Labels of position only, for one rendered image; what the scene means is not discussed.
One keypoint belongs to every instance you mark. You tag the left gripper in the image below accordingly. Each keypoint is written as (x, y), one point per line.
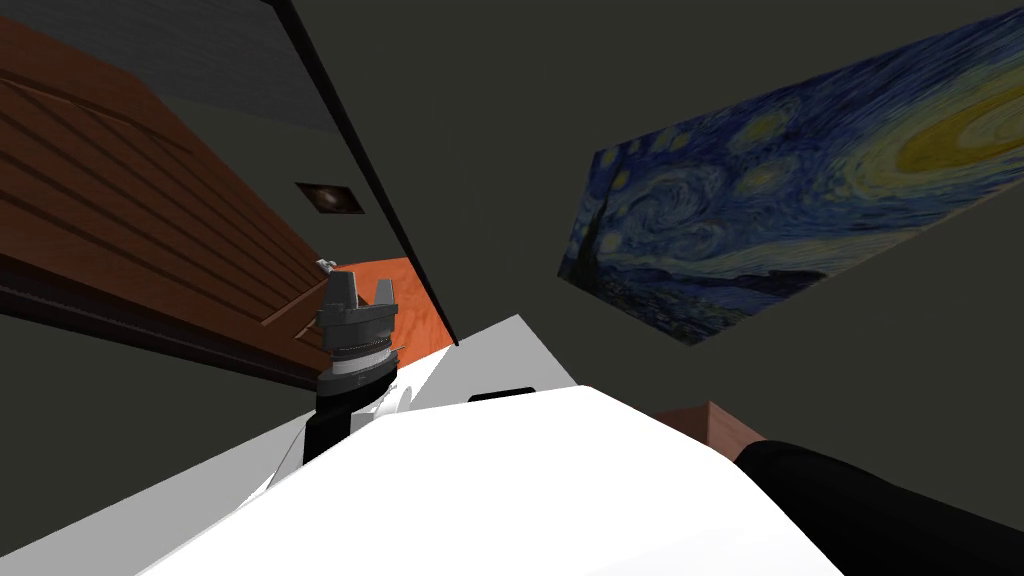
(358, 324)

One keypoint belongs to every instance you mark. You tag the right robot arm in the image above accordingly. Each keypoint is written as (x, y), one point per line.
(896, 512)

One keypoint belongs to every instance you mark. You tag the orange wooden door leaf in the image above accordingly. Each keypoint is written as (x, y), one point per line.
(416, 308)

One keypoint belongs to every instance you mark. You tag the brown wooden door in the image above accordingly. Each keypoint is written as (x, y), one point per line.
(136, 216)

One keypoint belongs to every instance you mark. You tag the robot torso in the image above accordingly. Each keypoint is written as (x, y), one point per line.
(512, 496)

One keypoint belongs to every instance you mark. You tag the brown wooden cabinet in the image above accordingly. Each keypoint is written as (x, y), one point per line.
(708, 426)

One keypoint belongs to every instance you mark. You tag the blue starry night painting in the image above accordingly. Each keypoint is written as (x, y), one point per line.
(768, 208)

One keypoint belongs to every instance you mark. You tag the small dark wall picture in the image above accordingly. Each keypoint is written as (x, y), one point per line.
(330, 198)

